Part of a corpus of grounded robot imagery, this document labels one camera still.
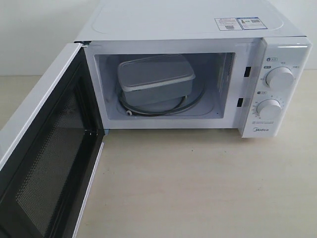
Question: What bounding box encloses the white plastic lidded container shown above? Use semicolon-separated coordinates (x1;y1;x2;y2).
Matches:
117;54;196;106

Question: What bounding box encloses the white microwave door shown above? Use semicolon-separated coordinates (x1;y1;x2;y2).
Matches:
0;42;104;238

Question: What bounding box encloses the white Midea microwave oven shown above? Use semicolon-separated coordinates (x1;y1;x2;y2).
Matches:
75;0;312;138

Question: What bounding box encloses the glass turntable plate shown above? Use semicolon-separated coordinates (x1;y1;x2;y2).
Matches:
115;79;207;117

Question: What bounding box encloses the lower white timer knob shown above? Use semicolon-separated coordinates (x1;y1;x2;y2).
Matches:
256;99;282;120

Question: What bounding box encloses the upper white power knob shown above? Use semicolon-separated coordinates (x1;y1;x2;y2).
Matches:
265;67;295;91

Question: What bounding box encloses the black turntable roller ring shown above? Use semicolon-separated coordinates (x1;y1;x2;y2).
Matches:
118;91;189;117

